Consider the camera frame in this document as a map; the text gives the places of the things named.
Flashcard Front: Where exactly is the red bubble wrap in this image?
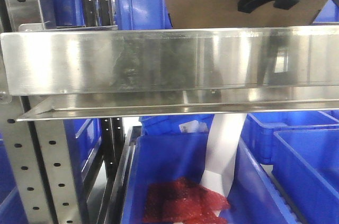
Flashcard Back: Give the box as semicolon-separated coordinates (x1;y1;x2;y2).
142;177;230;223

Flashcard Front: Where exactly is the perforated steel shelf upright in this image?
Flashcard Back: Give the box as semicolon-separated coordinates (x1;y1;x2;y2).
1;0;88;223

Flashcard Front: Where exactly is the white paper strip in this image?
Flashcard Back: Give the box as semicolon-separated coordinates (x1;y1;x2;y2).
200;113;247;197

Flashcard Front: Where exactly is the blue bin lower left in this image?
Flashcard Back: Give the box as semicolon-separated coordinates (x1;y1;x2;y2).
63;118;103;177

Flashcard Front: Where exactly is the brown cardboard box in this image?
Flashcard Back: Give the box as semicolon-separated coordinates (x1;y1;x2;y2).
165;0;329;29

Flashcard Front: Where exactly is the blue bin right rear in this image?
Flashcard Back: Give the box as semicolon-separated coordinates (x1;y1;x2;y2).
240;111;338;165

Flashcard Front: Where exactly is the stainless steel shelf tray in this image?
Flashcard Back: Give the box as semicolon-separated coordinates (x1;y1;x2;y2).
1;25;338;121

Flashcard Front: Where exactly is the large blue plastic bin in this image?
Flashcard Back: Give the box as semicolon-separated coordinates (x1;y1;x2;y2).
120;131;300;224

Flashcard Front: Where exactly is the blue bin right front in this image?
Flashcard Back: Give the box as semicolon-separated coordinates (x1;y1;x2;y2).
272;129;338;223

